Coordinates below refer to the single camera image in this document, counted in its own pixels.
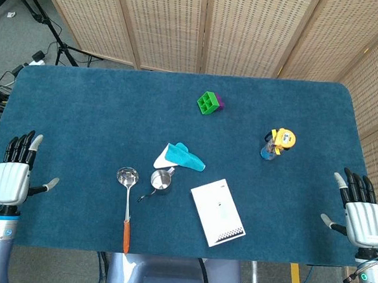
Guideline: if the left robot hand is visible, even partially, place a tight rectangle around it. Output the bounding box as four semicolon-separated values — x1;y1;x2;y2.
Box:
0;128;63;209

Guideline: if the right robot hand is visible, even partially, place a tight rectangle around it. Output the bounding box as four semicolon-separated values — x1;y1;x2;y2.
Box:
318;167;378;250

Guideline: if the yellow tape measure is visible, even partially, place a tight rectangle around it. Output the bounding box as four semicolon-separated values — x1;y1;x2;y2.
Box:
264;126;298;157

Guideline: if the purple toy block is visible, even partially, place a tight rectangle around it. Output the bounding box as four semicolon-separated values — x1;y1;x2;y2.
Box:
214;93;227;111

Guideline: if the green and purple block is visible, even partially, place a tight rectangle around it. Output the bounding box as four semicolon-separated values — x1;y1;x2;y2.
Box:
196;91;220;116

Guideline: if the blue table mat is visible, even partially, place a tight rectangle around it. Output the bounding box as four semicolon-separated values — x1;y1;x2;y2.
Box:
0;63;378;268

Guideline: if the clear plastic snack jar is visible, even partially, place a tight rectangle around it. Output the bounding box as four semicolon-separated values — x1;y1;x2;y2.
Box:
259;137;284;162

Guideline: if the metal table leg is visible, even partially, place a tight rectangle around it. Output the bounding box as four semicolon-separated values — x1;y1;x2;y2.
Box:
250;261;261;283

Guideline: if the white power strip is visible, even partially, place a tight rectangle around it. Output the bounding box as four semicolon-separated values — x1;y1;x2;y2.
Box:
28;50;47;67

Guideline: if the black tripod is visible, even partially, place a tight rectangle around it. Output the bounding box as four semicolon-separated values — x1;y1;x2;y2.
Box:
9;0;107;68

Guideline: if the white box with checker strip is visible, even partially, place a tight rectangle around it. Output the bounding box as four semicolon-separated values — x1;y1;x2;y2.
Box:
187;177;249;249

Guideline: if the small steel measuring cup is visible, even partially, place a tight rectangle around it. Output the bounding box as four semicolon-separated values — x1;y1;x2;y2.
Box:
137;165;176;204

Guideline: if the teal and white cloth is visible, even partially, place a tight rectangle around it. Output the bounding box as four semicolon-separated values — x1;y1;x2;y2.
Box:
153;141;207;173

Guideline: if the grey robot torso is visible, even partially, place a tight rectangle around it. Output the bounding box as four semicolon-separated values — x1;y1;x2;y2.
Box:
104;252;244;283

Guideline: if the steel ladle with orange handle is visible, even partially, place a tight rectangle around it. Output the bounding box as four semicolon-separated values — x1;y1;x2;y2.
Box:
112;167;141;255

